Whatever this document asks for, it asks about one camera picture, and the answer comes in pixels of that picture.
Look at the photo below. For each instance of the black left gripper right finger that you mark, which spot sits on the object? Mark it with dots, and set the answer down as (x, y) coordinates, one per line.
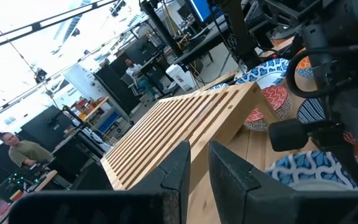
(291, 208)

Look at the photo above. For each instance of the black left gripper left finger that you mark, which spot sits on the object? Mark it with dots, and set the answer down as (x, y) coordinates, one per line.
(104, 208)

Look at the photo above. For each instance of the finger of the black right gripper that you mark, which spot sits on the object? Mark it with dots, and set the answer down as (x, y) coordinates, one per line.
(346, 158)
(287, 135)

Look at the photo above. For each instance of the navy striped bowl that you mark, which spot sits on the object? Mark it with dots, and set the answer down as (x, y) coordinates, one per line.
(311, 110)

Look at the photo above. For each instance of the red leaf pattern bowl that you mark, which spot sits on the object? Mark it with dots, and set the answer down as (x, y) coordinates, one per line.
(272, 96)

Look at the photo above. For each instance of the orange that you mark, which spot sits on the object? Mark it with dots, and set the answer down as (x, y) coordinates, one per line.
(303, 63)

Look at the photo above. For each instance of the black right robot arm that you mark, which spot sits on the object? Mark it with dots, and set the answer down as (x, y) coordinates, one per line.
(284, 15)

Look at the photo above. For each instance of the black background robot arm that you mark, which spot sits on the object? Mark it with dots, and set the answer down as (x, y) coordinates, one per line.
(70, 112)

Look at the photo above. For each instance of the wooden slatted shelf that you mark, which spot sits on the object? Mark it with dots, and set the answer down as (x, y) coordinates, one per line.
(172, 124)

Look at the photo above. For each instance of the wooden background table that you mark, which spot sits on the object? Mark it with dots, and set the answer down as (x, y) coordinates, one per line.
(47, 180)

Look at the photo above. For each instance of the person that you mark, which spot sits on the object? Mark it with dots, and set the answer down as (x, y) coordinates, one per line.
(134, 70)
(26, 152)

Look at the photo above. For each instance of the wooden rack with items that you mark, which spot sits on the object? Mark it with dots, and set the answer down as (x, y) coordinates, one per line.
(96, 107)

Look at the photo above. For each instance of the black partition panel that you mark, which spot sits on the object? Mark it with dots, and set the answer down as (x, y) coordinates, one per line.
(117, 87)

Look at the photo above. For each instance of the black desk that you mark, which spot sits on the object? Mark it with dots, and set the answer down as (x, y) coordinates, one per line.
(210, 37)

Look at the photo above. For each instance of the white bin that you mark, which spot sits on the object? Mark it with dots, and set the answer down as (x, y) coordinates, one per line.
(177, 74)

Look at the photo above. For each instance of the black keyboard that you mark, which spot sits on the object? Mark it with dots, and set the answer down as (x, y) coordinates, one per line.
(194, 42)

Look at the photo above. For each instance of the blue screen monitor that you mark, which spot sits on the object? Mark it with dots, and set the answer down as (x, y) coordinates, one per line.
(200, 7)

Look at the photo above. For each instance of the black frame post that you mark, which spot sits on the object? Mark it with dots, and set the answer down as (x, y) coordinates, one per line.
(241, 31)
(163, 31)

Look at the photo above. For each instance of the black ceiling camera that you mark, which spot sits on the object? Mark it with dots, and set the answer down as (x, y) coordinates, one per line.
(40, 75)

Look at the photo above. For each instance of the black overhead rail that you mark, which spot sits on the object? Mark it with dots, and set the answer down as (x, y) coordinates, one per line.
(36, 26)

